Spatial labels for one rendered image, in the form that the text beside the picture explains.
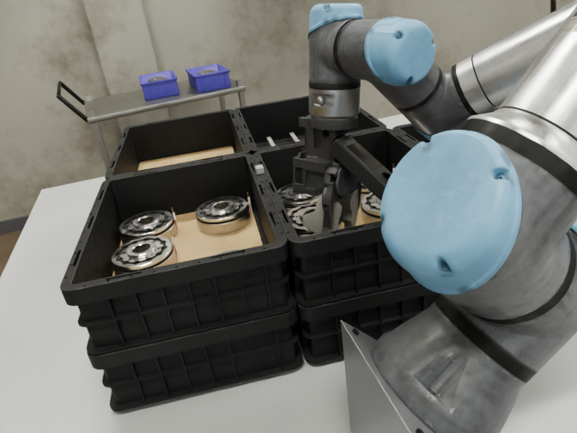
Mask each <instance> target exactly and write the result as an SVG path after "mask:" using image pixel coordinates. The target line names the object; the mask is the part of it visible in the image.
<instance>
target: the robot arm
mask: <svg viewBox="0 0 577 433"><path fill-rule="evenodd" d="M307 37H308V39H309V113H310V114H309V115H307V116H306V117H299V126H300V127H305V148H302V149H299V150H298V154H297V156H296V157H294V158H293V190H297V191H301V192H303V193H305V194H309V195H313V196H315V195H317V194H322V197H321V198H319V199H318V200H317V204H316V209H315V211H314V212H311V213H308V214H306V215H304V217H303V219H302V223H303V225H304V227H305V228H307V229H309V230H311V231H313V232H314V233H315V234H320V233H324V232H328V231H332V230H337V229H338V222H339V220H340V221H341V222H343V223H344V228H349V227H353V226H355V224H356V220H357V215H358V210H359V208H360V201H361V183H362V184H363V185H364V186H365V187H366V188H367V189H368V190H369V191H370V192H372V193H373V194H374V195H375V196H376V197H377V198H378V199H379V200H380V201H381V206H380V218H381V233H382V236H383V239H384V242H385V244H386V247H387V249H388V251H389V253H390V254H391V256H392V257H393V258H394V259H395V260H396V261H397V262H398V264H399V265H401V266H402V267H403V268H404V269H405V270H406V271H408V272H409V273H410V275H411V276H412V277H413V278H414V279H415V280H416V281H417V282H418V283H419V284H421V285H422V286H424V287H426V288H427V289H429V290H432V291H433V292H436V293H440V294H441V295H440V296H439V297H438V298H437V299H436V300H435V302H434V303H433V304H432V305H431V306H430V307H429V308H427V309H425V310H424V311H422V312H421V313H420V314H417V315H415V316H414V317H412V318H410V319H409V320H407V321H406V322H404V323H403V324H401V325H400V326H398V327H396V328H395V329H393V330H390V331H387V332H385V333H384V334H383V335H382V336H381V337H380V338H379V339H378V340H377V341H376V343H375V344H374V345H373V346H372V347H371V356H372V359H373V361H374V364H375V366H376V368H377V369H378V371H379V372H380V374H381V375H382V377H383V378H384V380H385V381H386V383H387V384H388V386H389V387H390V388H391V389H392V391H393V392H394V393H395V394H396V395H397V396H398V397H399V398H400V400H401V401H402V402H403V403H404V404H405V405H406V406H407V407H408V408H409V410H410V411H411V412H412V413H413V414H414V415H415V416H416V417H417V418H418V419H419V420H420V421H422V422H423V423H424V424H425V425H426V426H427V427H428V428H429V429H430V430H432V431H433V432H434V433H500V432H501V430H502V428H503V426H504V424H505V423H506V421H507V418H508V416H509V414H510V412H511V410H512V409H513V405H514V403H515V401H516V399H517V397H518V395H519V392H520V390H521V389H522V387H523V386H524V385H525V384H526V383H527V382H528V381H529V380H530V379H531V378H532V377H533V376H534V375H535V374H536V373H537V372H538V371H539V370H540V369H541V368H542V367H543V366H544V365H545V364H546V363H547V362H548V361H549V360H550V359H551V358H552V357H553V356H554V355H555V354H556V353H557V352H558V351H559V350H560V349H561V348H562V347H563V346H564V345H565V344H566V343H567V342H568V341H569V340H570V339H571V338H572V337H573V336H574V335H575V334H576V333H577V0H575V1H573V2H571V3H569V4H567V5H565V6H564V7H562V8H560V9H558V10H556V11H554V12H552V13H551V14H549V15H547V16H545V17H543V18H541V19H539V20H538V21H535V22H533V23H532V24H530V25H528V26H526V27H524V28H522V29H520V30H519V31H517V32H515V33H513V34H511V35H509V36H507V37H506V38H504V39H502V40H500V41H498V42H496V43H494V44H493V45H491V46H489V47H487V48H485V49H483V50H481V51H480V52H477V53H476V54H474V55H472V56H470V57H468V58H466V59H464V60H463V61H461V62H459V63H457V64H455V65H454V66H452V67H449V68H447V69H446V70H443V71H442V70H441V69H440V67H439V66H438V65H437V64H436V63H435V62H434V57H435V44H434V42H433V37H434V36H433V34H432V32H431V30H430V29H429V27H428V26H427V25H426V24H424V23H423V22H421V21H418V20H414V19H404V18H402V17H387V18H384V19H364V17H363V7H362V6H361V5H360V4H359V3H322V4H317V5H314V6H313V7H312V9H311V11H310V21H309V32H308V34H307ZM361 80H366V81H368V82H370V83H372V84H373V85H374V86H375V87H376V88H377V89H378V90H379V91H380V92H381V93H382V94H383V95H384V96H385V97H386V98H387V99H388V100H389V101H390V102H391V103H392V104H393V106H395V107H396V108H397V109H398V110H399V112H401V114H403V116H405V118H407V120H409V122H411V124H413V126H414V128H415V129H416V130H417V131H418V132H419V133H420V134H422V135H423V136H424V137H425V138H427V139H428V140H429V141H430V142H429V143H425V142H420V143H419V144H418V145H416V146H415V147H414V148H413V149H411V150H410V151H409V152H408V153H407V154H406V155H405V156H404V157H403V159H402V160H401V161H400V162H399V164H398V165H397V166H396V167H395V169H394V170H393V172H392V173H391V172H390V171H389V170H388V169H387V168H385V167H384V166H383V165H382V164H381V163H380V162H379V161H377V160H376V159H375V158H374V157H373V156H372V155H371V154H370V153H369V152H367V151H366V150H365V149H364V148H363V147H362V146H361V145H360V144H359V143H358V142H356V140H355V139H354V138H353V137H352V136H347V137H346V134H345V133H346V131H345V130H348V129H352V128H356V127H357V119H358V117H357V115H358V114H359V113H360V91H361ZM498 106H500V107H499V108H498V110H496V111H494V112H492V113H485V112H487V111H488V110H490V109H493V108H495V107H498ZM481 113H483V114H481ZM300 150H301V152H300ZM303 150H305V151H303ZM299 152H300V153H299ZM304 156H305V158H304Z"/></svg>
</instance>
